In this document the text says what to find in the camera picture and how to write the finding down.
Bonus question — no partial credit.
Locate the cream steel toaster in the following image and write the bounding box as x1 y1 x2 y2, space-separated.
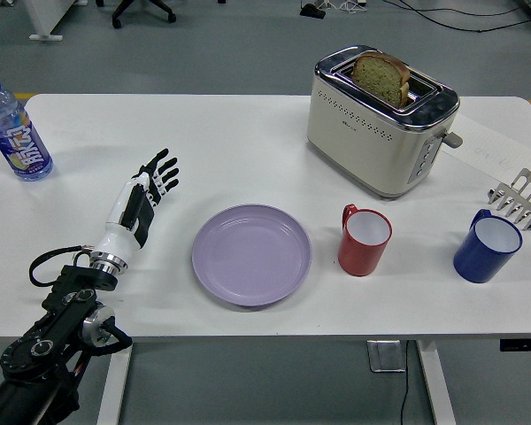
306 43 464 199

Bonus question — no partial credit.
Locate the white paper sheet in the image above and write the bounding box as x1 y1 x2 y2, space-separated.
442 108 531 178

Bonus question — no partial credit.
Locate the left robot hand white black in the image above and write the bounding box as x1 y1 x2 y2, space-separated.
90 149 180 263

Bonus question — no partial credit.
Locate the blue drink bottle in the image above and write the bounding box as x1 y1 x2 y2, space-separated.
0 73 54 182

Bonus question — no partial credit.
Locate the white cable bundle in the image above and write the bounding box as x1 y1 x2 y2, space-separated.
326 0 368 13

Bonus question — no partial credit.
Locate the long black floor cable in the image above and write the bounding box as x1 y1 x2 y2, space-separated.
397 0 531 35

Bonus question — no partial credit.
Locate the white table leg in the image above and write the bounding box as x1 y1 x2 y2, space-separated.
96 341 134 425
414 339 457 425

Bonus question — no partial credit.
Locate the black floor device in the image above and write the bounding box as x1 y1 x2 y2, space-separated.
298 2 327 19

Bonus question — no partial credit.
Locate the black office chair base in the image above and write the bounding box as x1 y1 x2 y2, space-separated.
95 0 177 30

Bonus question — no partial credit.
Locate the silver metal floor box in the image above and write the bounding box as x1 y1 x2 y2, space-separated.
366 339 404 374

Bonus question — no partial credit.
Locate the red mug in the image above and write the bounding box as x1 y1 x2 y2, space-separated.
338 203 393 277

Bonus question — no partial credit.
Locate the purple plate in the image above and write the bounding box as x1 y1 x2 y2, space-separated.
191 203 313 310

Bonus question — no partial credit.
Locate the silver metal toast rack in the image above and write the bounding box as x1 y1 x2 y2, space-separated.
488 167 531 232

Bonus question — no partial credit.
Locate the white desk foot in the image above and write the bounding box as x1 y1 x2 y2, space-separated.
29 0 79 43

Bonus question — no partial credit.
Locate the large brown bread slice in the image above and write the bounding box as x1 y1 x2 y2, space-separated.
350 50 412 107

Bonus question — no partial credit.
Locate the blue mug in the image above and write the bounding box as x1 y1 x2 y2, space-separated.
453 209 524 284

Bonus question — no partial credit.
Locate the black power cable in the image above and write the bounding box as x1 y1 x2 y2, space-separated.
400 340 413 425

